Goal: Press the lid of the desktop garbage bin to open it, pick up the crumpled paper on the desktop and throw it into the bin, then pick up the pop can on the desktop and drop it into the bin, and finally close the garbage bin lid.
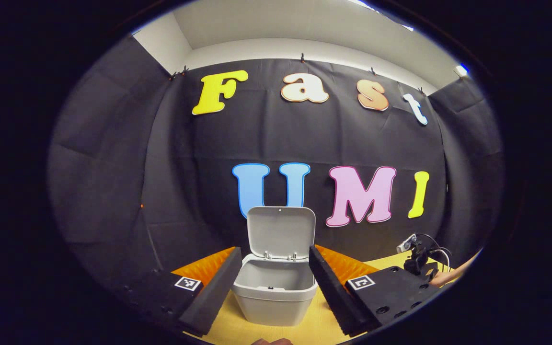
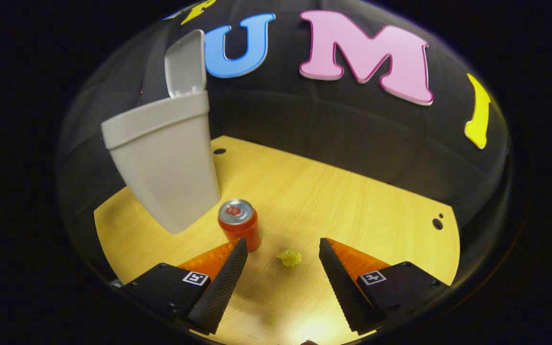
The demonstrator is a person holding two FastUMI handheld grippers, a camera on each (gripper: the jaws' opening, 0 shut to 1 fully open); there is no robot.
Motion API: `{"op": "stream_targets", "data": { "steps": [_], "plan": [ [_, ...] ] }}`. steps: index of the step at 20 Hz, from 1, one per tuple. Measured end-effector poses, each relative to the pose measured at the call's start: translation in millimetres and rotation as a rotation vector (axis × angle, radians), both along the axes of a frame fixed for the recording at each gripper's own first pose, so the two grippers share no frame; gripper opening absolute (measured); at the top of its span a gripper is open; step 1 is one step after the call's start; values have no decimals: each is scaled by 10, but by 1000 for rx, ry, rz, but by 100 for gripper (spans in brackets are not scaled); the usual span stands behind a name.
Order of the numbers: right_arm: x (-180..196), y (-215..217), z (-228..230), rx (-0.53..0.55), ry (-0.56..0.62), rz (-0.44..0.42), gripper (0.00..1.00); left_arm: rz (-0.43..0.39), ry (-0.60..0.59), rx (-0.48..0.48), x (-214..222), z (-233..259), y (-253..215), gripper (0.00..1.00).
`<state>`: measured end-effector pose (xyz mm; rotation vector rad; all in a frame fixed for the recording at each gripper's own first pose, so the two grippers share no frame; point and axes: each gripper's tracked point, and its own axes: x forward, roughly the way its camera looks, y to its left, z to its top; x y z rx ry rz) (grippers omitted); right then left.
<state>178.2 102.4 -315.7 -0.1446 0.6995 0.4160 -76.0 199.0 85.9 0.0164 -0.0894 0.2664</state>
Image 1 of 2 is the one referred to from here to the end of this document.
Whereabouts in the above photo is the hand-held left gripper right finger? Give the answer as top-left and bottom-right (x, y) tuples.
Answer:
(309, 244), (442, 337)

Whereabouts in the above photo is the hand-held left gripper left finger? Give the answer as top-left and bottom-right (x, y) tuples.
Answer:
(113, 246), (243, 337)

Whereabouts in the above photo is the white desktop garbage bin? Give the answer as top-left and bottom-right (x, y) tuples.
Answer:
(232, 206), (318, 327)

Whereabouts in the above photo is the wooden desktop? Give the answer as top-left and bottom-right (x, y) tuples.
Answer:
(185, 253), (449, 345)

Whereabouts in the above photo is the black backdrop cloth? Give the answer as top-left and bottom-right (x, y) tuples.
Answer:
(48, 36), (504, 307)

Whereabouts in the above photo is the black looped cable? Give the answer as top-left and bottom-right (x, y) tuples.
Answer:
(417, 233), (453, 274)

